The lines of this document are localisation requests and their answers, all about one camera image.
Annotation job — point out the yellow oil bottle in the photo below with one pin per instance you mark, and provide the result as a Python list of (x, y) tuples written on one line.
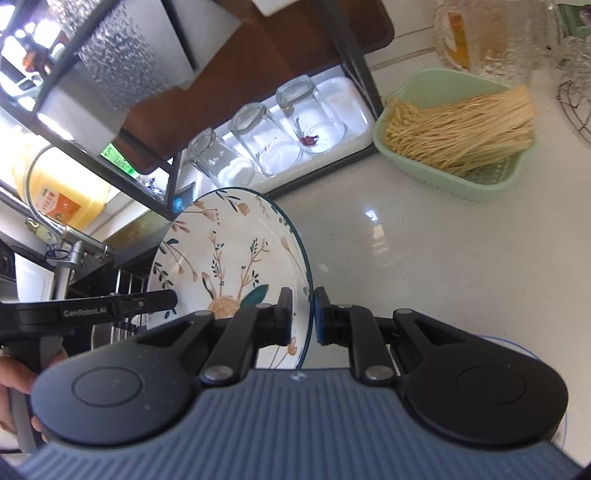
[(68, 192)]

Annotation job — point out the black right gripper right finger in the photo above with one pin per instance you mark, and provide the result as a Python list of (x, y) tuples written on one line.
[(381, 350)]

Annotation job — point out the person's left hand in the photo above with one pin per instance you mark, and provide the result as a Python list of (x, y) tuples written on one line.
[(14, 376)]

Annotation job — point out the dry noodles bundle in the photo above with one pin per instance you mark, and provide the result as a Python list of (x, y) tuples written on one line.
[(461, 137)]

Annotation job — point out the red lid plastic jar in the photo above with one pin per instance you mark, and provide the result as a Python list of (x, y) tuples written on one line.
[(505, 41)]

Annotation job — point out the chrome kitchen faucet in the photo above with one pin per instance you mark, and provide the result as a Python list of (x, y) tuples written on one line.
[(68, 245)]

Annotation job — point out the floral ceramic plate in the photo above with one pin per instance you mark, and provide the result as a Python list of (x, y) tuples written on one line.
[(230, 248)]

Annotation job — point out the brown wooden cutting board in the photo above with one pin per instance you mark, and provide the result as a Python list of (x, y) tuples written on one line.
[(307, 37)]

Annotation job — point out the white tray under glasses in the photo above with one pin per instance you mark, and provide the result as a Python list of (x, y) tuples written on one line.
[(348, 104)]

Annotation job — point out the wire cup drying rack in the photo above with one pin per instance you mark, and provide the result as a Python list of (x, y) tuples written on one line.
[(570, 66)]

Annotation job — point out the green plastic basket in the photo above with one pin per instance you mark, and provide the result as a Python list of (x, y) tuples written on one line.
[(433, 87)]

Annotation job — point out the black metal kitchen rack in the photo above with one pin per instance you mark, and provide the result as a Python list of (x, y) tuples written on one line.
[(193, 63)]

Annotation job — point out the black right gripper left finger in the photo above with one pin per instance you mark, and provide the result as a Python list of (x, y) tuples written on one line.
[(220, 352)]

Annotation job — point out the clear drinking glass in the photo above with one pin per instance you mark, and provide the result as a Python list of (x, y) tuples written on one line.
[(262, 136), (313, 121), (218, 161)]

